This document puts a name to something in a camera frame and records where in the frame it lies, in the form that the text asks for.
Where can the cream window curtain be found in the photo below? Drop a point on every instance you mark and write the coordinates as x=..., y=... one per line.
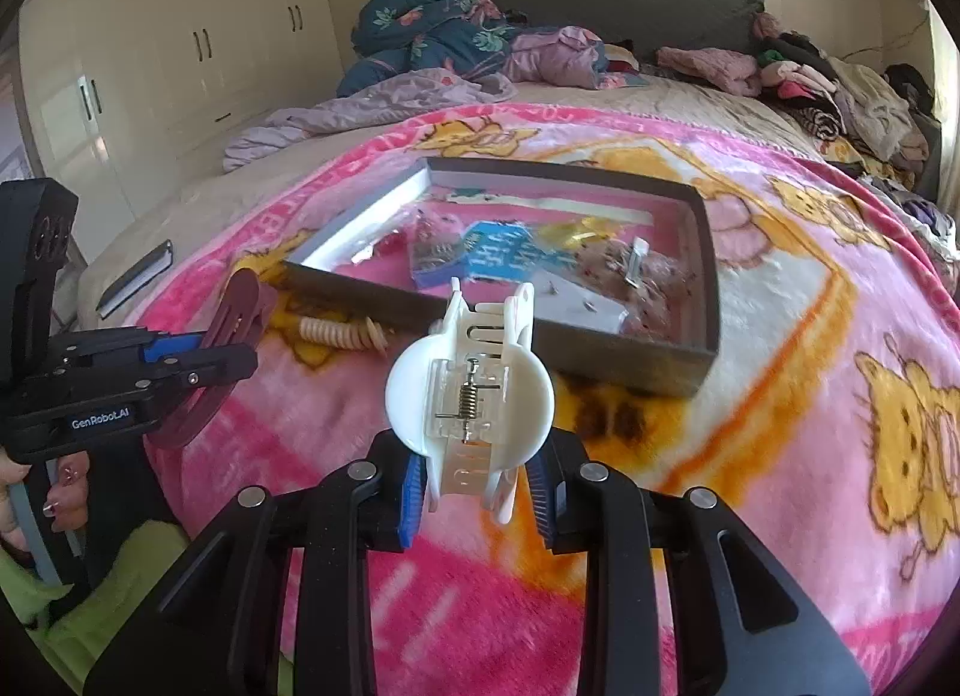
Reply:
x=947, y=96

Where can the cream wardrobe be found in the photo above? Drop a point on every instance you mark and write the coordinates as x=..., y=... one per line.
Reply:
x=131, y=100

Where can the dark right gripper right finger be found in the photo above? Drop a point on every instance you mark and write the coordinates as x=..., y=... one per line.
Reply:
x=542, y=483

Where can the grey bed headboard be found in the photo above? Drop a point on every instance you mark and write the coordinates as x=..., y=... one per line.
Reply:
x=649, y=24

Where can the white earring card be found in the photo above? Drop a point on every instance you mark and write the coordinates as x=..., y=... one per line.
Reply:
x=564, y=301

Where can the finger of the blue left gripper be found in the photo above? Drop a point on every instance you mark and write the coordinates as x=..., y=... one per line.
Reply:
x=165, y=346

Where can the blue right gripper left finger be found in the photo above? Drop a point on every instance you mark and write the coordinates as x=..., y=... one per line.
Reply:
x=412, y=500

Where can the mauve large hair clip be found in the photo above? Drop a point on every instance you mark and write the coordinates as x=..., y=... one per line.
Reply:
x=241, y=317

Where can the pile of clothes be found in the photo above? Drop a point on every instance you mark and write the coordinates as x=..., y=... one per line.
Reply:
x=880, y=120

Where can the pink folded garment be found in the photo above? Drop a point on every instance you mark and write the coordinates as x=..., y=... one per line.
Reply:
x=735, y=72

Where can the dark floral quilt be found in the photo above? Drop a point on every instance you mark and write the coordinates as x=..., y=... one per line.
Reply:
x=470, y=38

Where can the left hand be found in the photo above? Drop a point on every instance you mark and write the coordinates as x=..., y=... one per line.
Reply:
x=66, y=503

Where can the lilac crumpled blanket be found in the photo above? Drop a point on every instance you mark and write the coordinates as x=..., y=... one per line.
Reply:
x=384, y=103

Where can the pink cartoon bear blanket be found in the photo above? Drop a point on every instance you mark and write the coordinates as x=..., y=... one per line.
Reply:
x=829, y=420

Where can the pink fluffy hair clip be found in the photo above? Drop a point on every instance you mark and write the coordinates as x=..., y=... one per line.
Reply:
x=436, y=240

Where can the shallow grey cardboard box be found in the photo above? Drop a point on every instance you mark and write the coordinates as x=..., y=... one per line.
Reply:
x=519, y=217

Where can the white round claw clip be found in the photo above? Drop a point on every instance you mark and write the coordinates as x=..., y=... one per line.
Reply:
x=474, y=400

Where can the pink purple jacket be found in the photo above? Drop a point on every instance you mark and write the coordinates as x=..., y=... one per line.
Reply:
x=569, y=56

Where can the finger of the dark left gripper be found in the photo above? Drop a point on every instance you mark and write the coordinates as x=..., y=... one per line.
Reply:
x=217, y=366

